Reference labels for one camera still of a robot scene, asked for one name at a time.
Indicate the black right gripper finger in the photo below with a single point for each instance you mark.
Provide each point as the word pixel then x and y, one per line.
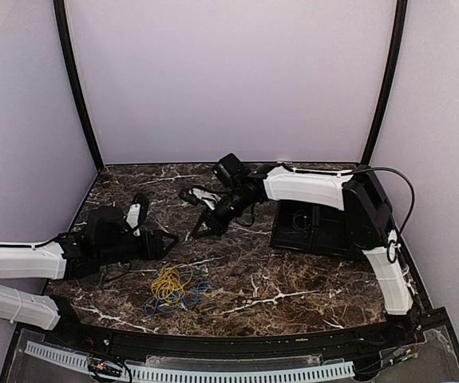
pixel 200 228
pixel 210 232

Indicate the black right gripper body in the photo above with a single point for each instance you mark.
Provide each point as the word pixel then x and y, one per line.
pixel 223 222

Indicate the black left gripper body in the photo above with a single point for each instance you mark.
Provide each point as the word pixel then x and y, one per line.
pixel 145 250

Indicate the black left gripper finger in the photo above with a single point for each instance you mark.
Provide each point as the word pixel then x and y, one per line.
pixel 165 237
pixel 165 248

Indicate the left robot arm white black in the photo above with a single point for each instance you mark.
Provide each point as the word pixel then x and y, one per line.
pixel 110 236

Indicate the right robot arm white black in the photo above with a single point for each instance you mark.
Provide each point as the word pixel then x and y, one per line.
pixel 358 193

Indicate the black three-compartment tray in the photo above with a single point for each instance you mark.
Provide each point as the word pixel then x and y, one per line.
pixel 312 229

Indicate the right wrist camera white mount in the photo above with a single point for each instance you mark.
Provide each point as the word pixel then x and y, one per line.
pixel 196 195

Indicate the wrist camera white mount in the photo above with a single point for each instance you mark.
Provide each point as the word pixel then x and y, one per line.
pixel 137 213
pixel 196 195

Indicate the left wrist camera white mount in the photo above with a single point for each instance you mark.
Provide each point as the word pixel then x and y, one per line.
pixel 137 213

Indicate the white slotted cable duct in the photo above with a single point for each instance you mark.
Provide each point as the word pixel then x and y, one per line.
pixel 175 369

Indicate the black curved front rail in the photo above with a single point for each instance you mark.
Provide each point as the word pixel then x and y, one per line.
pixel 358 342

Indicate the left black frame post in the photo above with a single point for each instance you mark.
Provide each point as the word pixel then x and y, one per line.
pixel 59 7

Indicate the black frame post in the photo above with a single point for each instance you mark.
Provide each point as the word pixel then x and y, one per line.
pixel 59 7
pixel 387 81

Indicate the right black frame post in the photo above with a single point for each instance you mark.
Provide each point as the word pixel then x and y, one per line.
pixel 387 81

